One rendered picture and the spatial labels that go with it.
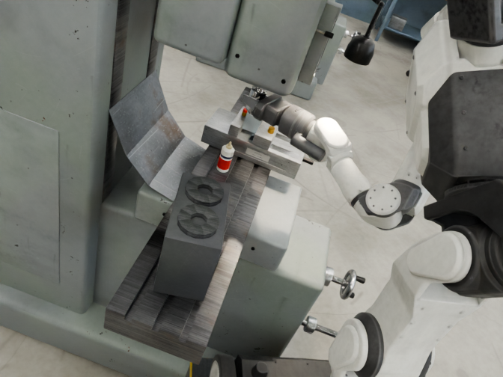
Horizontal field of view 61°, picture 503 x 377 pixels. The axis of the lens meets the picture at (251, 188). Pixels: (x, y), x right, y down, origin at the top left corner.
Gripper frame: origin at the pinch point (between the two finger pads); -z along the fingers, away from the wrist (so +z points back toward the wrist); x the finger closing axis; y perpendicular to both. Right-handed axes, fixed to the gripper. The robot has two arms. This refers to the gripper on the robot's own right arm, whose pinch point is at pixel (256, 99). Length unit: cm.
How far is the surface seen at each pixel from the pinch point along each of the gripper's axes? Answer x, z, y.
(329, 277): -14, 43, 55
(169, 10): 20.3, -19.0, -20.1
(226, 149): 3.6, -2.9, 18.2
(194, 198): 39.8, 12.6, 6.9
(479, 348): -109, 127, 125
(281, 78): 7.4, 8.6, -12.8
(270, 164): -11.5, 6.8, 25.0
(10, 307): 51, -49, 104
